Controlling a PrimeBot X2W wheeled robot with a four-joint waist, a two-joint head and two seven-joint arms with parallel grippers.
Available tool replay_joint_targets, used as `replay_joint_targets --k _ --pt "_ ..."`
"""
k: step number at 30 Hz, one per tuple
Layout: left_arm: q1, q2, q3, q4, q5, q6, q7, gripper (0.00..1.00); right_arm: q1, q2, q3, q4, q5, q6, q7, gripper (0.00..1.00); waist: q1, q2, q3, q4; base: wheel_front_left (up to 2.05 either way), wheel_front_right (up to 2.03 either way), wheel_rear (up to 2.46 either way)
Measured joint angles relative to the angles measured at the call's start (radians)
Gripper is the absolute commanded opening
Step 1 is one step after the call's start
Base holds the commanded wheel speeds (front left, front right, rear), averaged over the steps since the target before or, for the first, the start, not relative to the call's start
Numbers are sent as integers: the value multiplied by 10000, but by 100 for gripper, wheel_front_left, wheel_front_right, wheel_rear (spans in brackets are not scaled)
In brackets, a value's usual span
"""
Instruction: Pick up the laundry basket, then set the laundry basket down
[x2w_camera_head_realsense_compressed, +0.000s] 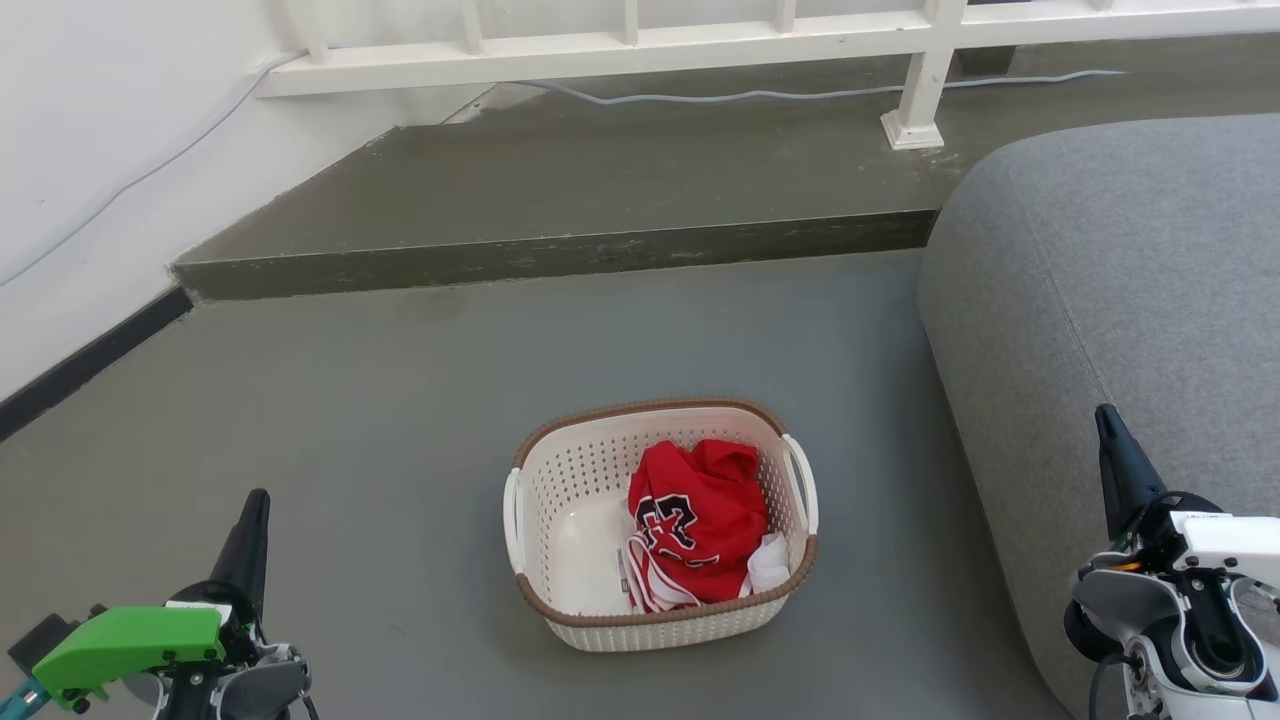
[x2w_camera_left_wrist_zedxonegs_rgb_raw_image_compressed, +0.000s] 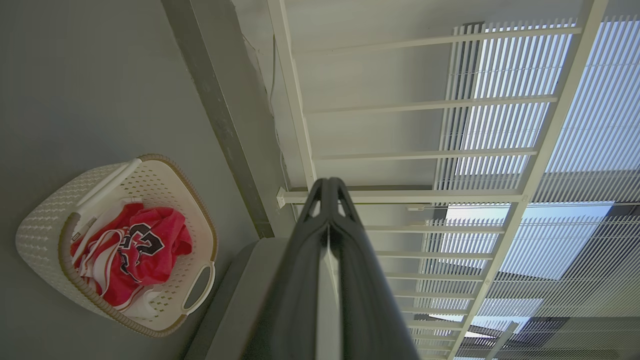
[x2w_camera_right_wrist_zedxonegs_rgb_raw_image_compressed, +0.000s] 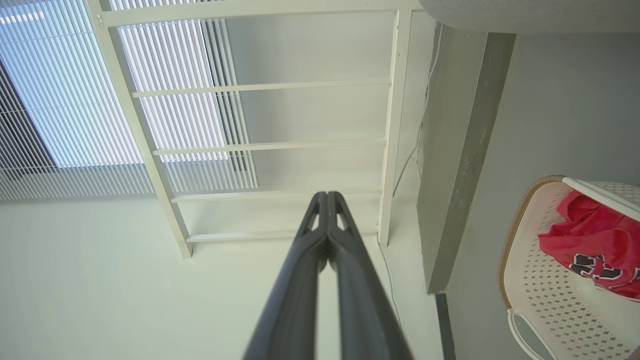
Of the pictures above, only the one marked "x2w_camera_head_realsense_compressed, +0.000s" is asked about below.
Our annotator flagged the white perforated laundry basket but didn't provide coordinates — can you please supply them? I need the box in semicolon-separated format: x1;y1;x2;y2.
502;397;821;654

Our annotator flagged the grey concrete step platform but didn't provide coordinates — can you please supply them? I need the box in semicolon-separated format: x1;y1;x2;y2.
170;35;1280;304

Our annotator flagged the white wooden railing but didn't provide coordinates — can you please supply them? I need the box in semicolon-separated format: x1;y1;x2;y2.
255;0;1280;152

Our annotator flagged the grey fabric sofa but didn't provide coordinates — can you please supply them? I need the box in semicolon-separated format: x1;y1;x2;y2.
917;113;1280;720

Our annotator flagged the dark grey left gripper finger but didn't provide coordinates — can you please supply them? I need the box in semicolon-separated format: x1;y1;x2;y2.
207;488;272;623

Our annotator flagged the thin white wall cable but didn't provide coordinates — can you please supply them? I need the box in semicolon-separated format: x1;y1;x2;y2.
0;48;307;287

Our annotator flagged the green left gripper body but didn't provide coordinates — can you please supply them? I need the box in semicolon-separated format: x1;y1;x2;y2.
32;580;313;720

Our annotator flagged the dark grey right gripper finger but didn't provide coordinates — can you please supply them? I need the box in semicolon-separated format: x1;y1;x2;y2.
1094;404;1169;543

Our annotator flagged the red basketball jersey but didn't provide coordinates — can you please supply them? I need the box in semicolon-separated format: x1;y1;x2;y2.
617;438;773;614

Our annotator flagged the white cloth garment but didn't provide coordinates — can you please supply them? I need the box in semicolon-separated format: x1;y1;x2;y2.
743;532;793;598

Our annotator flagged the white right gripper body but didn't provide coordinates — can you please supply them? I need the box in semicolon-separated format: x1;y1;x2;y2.
1108;490;1280;591

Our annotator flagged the grey cable on platform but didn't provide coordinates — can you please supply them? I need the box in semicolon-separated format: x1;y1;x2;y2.
518;68;1129;107

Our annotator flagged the black baseboard strip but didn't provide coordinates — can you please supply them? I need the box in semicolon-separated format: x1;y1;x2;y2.
0;285;196;444

